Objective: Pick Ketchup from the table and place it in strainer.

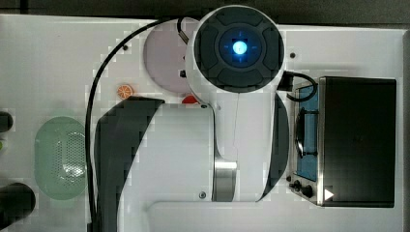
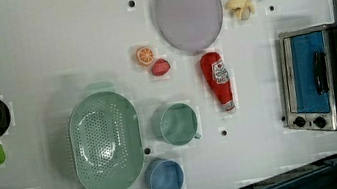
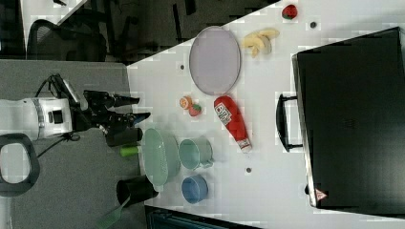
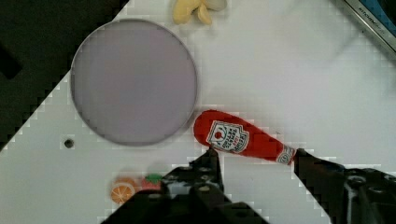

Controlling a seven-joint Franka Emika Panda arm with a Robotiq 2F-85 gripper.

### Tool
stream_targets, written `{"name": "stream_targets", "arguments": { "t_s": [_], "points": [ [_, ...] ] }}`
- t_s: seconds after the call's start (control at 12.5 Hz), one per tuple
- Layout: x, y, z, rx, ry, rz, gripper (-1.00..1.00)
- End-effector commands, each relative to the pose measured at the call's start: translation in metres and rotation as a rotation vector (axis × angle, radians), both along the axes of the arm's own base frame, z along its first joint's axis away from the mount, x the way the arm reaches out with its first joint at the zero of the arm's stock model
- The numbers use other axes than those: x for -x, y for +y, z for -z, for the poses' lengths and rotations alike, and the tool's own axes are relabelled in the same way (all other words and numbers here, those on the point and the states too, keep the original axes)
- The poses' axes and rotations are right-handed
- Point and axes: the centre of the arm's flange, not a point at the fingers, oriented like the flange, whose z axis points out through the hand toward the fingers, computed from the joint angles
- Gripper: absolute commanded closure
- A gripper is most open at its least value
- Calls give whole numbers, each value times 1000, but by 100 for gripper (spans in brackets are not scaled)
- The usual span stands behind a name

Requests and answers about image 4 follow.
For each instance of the orange slice toy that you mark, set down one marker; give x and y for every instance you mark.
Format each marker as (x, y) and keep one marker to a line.
(123, 189)

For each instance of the red toy strawberry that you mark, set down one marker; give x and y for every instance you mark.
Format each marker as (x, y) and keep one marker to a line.
(151, 181)

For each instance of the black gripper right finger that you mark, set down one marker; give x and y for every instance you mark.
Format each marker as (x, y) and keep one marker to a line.
(348, 195)

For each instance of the silver toaster oven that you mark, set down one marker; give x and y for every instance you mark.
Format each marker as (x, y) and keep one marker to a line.
(379, 18)

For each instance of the red plush ketchup bottle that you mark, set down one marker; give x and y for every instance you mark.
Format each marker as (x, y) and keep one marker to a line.
(228, 133)

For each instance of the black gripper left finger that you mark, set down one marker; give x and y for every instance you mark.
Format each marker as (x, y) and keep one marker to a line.
(192, 194)

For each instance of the grey round plate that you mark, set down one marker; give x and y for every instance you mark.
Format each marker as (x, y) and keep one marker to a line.
(133, 82)

